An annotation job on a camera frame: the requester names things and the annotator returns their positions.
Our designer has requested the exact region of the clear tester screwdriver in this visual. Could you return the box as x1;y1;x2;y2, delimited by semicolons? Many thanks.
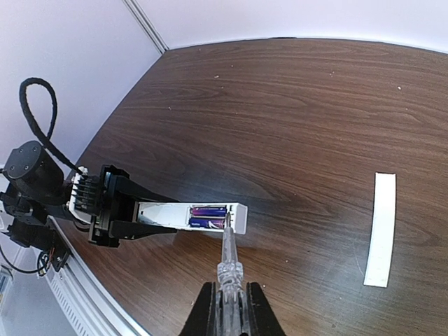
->
215;213;251;335

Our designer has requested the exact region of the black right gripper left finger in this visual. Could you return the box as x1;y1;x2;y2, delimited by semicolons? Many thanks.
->
179;282;216;336

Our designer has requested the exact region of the purple battery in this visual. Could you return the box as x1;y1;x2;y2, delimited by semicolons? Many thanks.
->
188;218;225;230
190;206;228;218

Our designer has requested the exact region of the left black camera cable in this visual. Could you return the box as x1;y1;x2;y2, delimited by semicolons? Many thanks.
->
19;77;80;172

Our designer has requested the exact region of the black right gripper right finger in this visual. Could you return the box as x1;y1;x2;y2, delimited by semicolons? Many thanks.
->
246;282;286;336

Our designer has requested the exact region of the left aluminium frame post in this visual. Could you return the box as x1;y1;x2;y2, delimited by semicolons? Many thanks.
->
122;0;169;55

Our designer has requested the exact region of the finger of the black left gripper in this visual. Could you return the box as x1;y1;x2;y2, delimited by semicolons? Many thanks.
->
111;174;179;203
108;220;178;240

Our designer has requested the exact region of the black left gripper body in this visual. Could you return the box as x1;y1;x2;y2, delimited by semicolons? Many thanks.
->
1;141;135;251

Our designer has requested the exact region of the white battery cover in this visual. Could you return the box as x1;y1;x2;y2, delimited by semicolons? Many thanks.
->
363;172;396;288

